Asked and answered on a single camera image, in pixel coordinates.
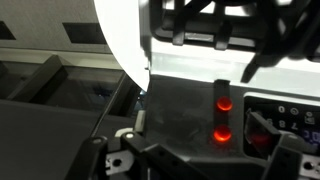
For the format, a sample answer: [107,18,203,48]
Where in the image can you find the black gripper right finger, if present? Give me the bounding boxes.
[244,111,320,180]

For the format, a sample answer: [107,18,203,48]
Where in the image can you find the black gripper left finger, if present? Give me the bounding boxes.
[64,131,211,180]

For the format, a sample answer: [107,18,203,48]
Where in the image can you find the grey toy stove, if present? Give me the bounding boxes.
[138,0,320,180]

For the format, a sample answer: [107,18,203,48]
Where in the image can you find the small orange stove button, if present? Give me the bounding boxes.
[215,96,234,112]
[212,125,233,144]

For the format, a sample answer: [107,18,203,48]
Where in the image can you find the black stove burner grate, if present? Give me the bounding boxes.
[149,0,320,84]

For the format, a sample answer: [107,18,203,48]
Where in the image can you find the black stove keypad panel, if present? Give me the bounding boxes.
[243,94,320,158]

